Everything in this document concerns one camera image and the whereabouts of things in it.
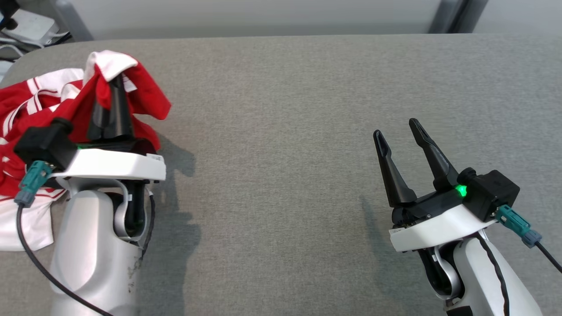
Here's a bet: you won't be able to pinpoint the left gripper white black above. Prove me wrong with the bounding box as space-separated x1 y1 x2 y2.
52 74 167 182

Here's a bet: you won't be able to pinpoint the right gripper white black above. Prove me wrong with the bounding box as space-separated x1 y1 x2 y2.
373 117 499 253

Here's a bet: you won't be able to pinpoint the red shorts with white trim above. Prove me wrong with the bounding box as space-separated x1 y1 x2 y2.
76 50 172 151

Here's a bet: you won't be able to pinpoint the red white jersey shirt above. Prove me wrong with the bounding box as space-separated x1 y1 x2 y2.
0 68 86 252

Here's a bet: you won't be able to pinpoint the white power strip with plug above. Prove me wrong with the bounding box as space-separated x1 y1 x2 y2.
0 9 58 45

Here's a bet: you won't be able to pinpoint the black plug adapter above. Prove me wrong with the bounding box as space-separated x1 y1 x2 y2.
0 0 21 30

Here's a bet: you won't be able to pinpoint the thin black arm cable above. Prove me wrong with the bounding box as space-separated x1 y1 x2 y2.
140 192 156 260
476 234 511 316

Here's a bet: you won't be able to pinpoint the grey partition post with slot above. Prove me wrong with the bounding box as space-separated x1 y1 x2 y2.
428 0 489 34

